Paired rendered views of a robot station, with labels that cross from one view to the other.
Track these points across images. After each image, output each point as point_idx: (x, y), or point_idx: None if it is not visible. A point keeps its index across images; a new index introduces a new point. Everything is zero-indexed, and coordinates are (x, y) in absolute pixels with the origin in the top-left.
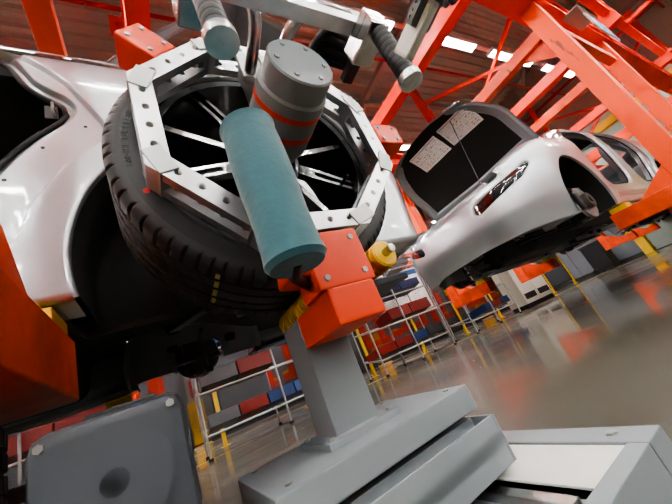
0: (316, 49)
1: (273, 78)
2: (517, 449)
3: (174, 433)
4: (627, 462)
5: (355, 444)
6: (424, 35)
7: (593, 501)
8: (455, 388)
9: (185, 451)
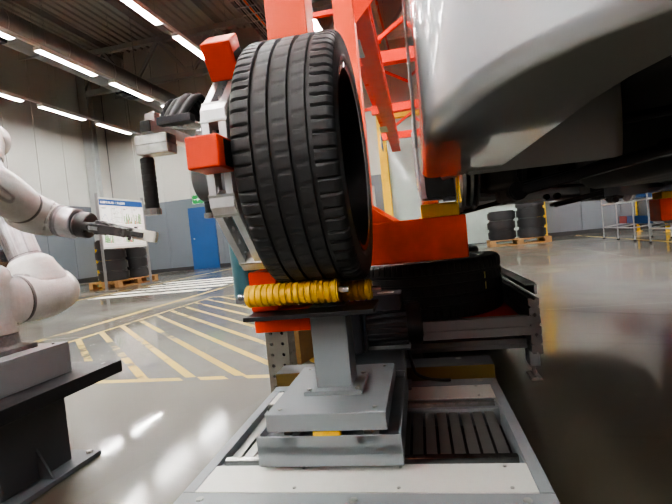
0: (193, 107)
1: None
2: (269, 486)
3: None
4: (198, 478)
5: (303, 381)
6: (143, 240)
7: (218, 459)
8: (271, 411)
9: None
